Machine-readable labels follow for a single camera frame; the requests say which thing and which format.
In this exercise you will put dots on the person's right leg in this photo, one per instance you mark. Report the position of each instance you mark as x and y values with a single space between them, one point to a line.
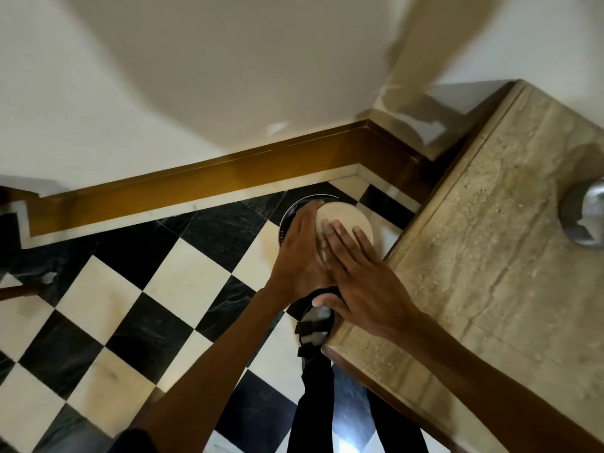
396 426

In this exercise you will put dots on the round black waste bin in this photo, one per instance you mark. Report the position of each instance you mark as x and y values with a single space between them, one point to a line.
292 214

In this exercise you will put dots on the person's leg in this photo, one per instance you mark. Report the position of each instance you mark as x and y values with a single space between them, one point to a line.
396 426
312 405

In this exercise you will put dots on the person's left leg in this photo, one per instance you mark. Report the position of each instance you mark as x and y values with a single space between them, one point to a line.
312 405

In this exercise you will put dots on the black grey sandal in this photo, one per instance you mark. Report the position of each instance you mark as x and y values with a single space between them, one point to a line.
314 325

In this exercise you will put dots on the person's left forearm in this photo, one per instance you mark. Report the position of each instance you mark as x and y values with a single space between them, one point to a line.
212 367

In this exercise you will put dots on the person's left hand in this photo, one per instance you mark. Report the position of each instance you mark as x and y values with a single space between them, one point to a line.
297 264

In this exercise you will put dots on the person's right hand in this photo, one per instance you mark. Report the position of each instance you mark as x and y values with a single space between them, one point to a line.
368 292

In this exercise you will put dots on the beige stone vanity counter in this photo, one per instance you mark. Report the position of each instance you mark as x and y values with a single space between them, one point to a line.
495 240

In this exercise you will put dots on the silver metal round fixture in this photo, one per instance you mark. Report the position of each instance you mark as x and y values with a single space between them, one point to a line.
585 214

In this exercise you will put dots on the person's right middle finger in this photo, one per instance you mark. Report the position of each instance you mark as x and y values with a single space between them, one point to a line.
347 242

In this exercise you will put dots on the person's right thumb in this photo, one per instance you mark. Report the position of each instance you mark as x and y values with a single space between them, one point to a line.
328 300

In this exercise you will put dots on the brown wooden skirting board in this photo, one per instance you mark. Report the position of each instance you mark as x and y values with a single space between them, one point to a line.
212 183

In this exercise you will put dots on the person's left fingers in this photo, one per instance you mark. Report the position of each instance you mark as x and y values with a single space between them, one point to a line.
309 214

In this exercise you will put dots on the person's right forearm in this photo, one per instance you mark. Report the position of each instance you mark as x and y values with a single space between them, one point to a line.
481 386

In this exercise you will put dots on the dark shirt sleeve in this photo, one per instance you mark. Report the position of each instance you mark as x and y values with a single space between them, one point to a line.
134 442

